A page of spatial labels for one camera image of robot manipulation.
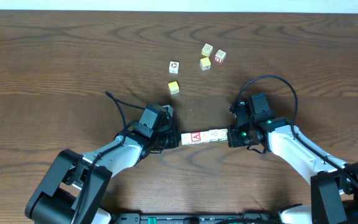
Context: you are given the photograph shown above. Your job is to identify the white block letter M ladybug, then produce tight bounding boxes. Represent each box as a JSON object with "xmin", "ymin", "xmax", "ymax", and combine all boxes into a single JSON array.
[{"xmin": 181, "ymin": 133, "xmax": 192, "ymax": 145}]

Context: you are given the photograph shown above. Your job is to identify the red block letter A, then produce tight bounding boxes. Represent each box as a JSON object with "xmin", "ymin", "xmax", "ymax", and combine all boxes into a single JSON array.
[{"xmin": 191, "ymin": 132, "xmax": 201, "ymax": 144}]

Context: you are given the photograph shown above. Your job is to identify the white block with green edge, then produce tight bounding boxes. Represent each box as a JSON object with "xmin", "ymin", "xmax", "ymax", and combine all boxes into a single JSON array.
[{"xmin": 218, "ymin": 129, "xmax": 228, "ymax": 141}]

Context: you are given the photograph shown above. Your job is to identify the white block number 4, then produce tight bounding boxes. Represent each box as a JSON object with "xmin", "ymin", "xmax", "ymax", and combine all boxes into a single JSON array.
[{"xmin": 200, "ymin": 131, "xmax": 211, "ymax": 143}]

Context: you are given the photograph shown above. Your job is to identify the yellow white block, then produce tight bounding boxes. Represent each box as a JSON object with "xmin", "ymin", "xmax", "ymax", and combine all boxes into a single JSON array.
[{"xmin": 200, "ymin": 57, "xmax": 211, "ymax": 70}]

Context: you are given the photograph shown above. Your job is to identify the yellow bordered block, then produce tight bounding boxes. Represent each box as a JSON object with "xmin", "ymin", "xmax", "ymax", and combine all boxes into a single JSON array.
[{"xmin": 201, "ymin": 43, "xmax": 214, "ymax": 57}]

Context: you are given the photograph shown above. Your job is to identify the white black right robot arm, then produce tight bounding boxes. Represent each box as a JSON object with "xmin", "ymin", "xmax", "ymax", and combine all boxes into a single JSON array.
[{"xmin": 227, "ymin": 114, "xmax": 358, "ymax": 223}]

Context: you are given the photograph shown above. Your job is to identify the yellow top block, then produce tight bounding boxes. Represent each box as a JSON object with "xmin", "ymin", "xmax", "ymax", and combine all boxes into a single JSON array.
[{"xmin": 168, "ymin": 81, "xmax": 180, "ymax": 95}]

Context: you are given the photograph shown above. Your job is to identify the white block with letter A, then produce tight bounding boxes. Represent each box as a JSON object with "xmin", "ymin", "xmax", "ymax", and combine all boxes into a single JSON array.
[{"xmin": 169, "ymin": 61, "xmax": 180, "ymax": 74}]

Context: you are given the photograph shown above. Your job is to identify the red bordered block rear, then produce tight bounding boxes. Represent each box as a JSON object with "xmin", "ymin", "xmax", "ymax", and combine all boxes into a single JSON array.
[{"xmin": 214, "ymin": 49, "xmax": 227, "ymax": 63}]

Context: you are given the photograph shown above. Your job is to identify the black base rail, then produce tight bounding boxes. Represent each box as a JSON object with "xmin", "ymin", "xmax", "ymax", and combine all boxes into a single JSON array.
[{"xmin": 110, "ymin": 212, "xmax": 282, "ymax": 224}]

